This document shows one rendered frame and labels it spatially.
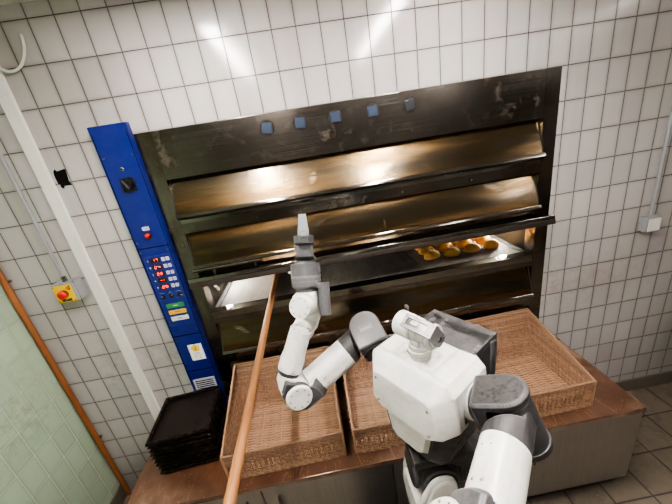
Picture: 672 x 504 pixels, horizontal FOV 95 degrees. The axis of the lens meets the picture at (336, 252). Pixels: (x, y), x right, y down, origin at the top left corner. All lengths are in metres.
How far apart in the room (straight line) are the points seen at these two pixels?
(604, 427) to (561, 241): 0.92
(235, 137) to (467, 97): 1.07
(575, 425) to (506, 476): 1.30
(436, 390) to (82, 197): 1.65
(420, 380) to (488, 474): 0.23
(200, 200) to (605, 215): 2.12
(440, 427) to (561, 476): 1.43
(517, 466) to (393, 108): 1.34
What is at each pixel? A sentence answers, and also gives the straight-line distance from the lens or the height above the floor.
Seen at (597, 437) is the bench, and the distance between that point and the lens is 2.13.
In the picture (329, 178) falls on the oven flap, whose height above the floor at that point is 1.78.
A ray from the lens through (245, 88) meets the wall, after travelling 1.54.
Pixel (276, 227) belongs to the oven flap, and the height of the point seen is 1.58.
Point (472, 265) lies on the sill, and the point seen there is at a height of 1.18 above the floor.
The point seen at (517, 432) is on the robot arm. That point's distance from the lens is 0.75.
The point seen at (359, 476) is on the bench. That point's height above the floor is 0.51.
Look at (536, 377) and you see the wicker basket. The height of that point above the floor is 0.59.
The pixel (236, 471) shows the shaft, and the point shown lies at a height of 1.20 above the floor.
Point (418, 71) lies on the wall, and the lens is 1.61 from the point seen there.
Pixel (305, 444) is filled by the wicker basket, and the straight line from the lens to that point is 1.63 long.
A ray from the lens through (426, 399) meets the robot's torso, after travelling 0.81.
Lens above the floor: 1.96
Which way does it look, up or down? 20 degrees down
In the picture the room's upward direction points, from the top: 9 degrees counter-clockwise
